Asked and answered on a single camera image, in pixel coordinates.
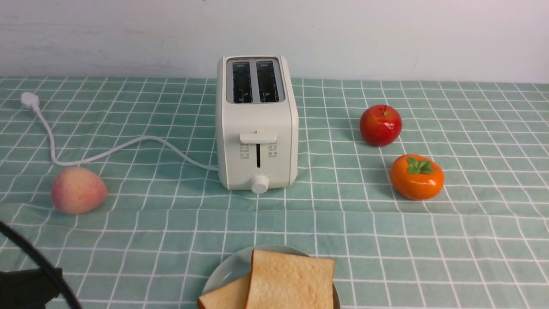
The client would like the toast slice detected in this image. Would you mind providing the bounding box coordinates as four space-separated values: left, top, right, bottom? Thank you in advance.
197 273 251 309
244 249 335 309

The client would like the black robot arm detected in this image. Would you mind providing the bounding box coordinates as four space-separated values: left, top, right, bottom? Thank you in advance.
0 269 60 309

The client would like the white two-slot toaster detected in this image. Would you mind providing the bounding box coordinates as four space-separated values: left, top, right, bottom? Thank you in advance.
215 55 299 194

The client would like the red apple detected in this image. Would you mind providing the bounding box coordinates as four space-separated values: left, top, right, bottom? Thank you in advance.
359 104 403 147

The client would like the light green round plate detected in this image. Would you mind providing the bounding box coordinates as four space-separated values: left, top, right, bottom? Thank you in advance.
202 245 340 309

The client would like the orange persimmon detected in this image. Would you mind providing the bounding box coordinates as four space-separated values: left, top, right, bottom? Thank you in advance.
389 153 445 201

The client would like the pink peach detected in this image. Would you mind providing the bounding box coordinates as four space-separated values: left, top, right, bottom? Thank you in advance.
50 167 108 215

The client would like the green checkered tablecloth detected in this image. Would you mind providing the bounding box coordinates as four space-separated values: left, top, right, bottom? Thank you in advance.
0 76 549 309

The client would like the white toaster power cord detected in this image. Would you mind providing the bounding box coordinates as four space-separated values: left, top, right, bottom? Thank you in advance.
21 92 220 172

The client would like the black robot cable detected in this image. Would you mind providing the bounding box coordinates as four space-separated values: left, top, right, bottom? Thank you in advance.
0 221 82 309

